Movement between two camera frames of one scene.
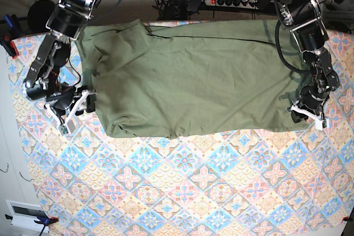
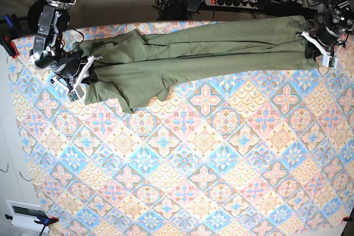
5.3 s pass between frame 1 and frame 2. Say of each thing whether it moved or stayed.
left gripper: moved
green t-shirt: moved
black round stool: stayed
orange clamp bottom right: stayed
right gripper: moved
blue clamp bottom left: stayed
